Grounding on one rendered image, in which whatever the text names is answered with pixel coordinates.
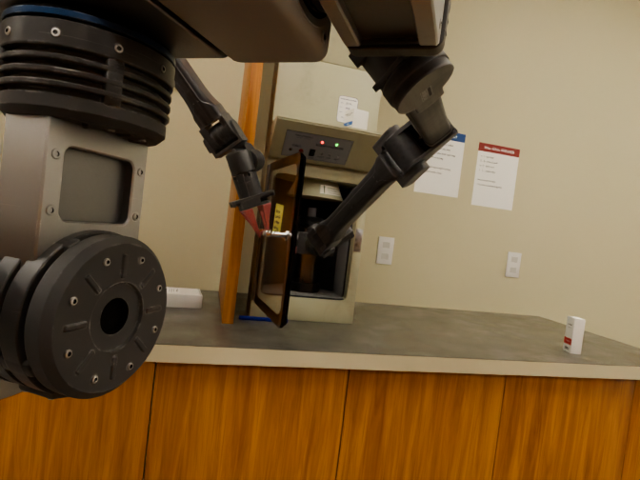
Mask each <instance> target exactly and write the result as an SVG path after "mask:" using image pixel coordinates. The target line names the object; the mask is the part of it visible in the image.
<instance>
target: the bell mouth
mask: <svg viewBox="0 0 640 480"><path fill-rule="evenodd" d="M302 198H305V199H311V200H319V201H328V202H343V198H342V195H341V192H340V189H339V186H338V184H337V183H333V182H329V181H323V180H316V179H304V184H303V192H302Z"/></svg>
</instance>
